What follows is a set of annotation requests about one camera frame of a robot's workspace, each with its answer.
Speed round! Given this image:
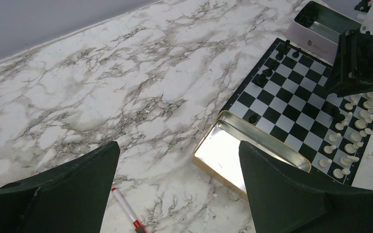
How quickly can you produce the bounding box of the white box of black pieces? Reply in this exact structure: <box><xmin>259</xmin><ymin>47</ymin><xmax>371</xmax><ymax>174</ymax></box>
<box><xmin>285</xmin><ymin>1</ymin><xmax>361</xmax><ymax>64</ymax></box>

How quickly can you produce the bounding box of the black chess pawn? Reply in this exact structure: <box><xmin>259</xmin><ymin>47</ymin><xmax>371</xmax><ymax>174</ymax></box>
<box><xmin>248</xmin><ymin>113</ymin><xmax>260</xmax><ymax>124</ymax></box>

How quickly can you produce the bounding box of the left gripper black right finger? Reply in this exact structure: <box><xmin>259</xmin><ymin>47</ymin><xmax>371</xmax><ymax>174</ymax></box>
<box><xmin>239</xmin><ymin>141</ymin><xmax>373</xmax><ymax>233</ymax></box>

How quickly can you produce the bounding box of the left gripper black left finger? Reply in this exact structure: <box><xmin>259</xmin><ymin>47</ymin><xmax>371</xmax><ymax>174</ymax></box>
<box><xmin>0</xmin><ymin>141</ymin><xmax>120</xmax><ymax>233</ymax></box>

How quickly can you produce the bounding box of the white chess piece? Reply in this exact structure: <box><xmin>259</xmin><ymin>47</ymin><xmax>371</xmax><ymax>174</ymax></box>
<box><xmin>350</xmin><ymin>128</ymin><xmax>373</xmax><ymax>142</ymax></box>
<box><xmin>332</xmin><ymin>168</ymin><xmax>351</xmax><ymax>179</ymax></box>
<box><xmin>339</xmin><ymin>155</ymin><xmax>359</xmax><ymax>166</ymax></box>
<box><xmin>344</xmin><ymin>142</ymin><xmax>364</xmax><ymax>154</ymax></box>
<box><xmin>318</xmin><ymin>159</ymin><xmax>332</xmax><ymax>168</ymax></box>
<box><xmin>354</xmin><ymin>114</ymin><xmax>373</xmax><ymax>129</ymax></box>

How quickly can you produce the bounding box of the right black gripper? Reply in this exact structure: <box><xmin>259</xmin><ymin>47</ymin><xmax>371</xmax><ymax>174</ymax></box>
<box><xmin>324</xmin><ymin>29</ymin><xmax>373</xmax><ymax>97</ymax></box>

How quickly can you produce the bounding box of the small red white marker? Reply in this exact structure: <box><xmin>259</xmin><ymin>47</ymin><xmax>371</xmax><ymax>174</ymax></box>
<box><xmin>111</xmin><ymin>187</ymin><xmax>147</xmax><ymax>233</ymax></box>

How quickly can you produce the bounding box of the black white chessboard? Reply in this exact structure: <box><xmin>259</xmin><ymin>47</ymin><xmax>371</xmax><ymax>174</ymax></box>
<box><xmin>223</xmin><ymin>38</ymin><xmax>373</xmax><ymax>189</ymax></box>

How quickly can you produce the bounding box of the gold metal tin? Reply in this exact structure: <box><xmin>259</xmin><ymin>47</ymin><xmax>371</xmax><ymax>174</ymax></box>
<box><xmin>192</xmin><ymin>110</ymin><xmax>312</xmax><ymax>200</ymax></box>

